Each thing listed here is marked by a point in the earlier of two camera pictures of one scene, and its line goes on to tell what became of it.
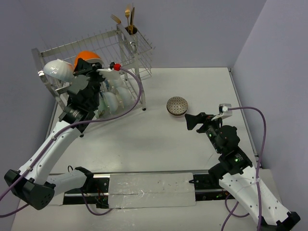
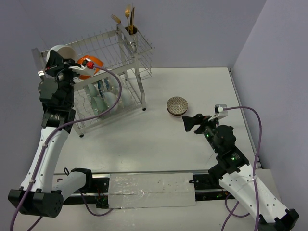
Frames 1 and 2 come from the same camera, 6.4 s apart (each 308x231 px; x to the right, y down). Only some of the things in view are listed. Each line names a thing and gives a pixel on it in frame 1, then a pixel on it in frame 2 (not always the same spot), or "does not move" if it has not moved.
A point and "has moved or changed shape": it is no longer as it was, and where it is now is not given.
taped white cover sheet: (151, 190) does not move
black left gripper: (90, 70) to (57, 65)
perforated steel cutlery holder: (133, 33) does not move
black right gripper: (191, 120) does not move
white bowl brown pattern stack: (59, 70) has moved or changed shape
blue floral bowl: (107, 84) does not move
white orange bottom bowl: (88, 56) has moved or changed shape
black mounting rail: (97, 195) does not move
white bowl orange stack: (111, 102) does not move
